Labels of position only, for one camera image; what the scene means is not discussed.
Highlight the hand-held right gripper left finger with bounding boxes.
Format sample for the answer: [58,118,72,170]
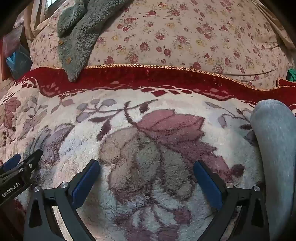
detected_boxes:
[23,159,100,241]

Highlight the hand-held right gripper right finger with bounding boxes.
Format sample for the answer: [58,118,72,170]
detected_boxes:
[193,160,270,241]

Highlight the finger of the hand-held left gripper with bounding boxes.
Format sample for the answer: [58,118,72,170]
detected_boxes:
[1,153,22,171]
[14,149,44,173]

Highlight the light blue pants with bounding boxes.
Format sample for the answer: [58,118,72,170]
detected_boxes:
[250,100,296,241]

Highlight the red and white floral blanket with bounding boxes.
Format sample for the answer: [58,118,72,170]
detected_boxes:
[0,65,296,241]

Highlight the blue plastic bag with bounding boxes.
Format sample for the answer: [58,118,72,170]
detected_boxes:
[6,45,33,80]

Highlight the pink plastic bag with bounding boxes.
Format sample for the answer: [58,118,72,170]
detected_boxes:
[2,25,24,61]

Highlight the grey fleece garment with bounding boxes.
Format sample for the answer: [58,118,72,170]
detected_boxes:
[57,0,133,83]

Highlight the beige curtain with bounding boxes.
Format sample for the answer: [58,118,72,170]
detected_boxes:
[23,0,61,45]

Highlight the rose print quilt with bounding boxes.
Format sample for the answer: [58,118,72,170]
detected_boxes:
[30,0,292,90]

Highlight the beige cloth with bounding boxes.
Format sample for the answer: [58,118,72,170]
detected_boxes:
[252,0,292,48]

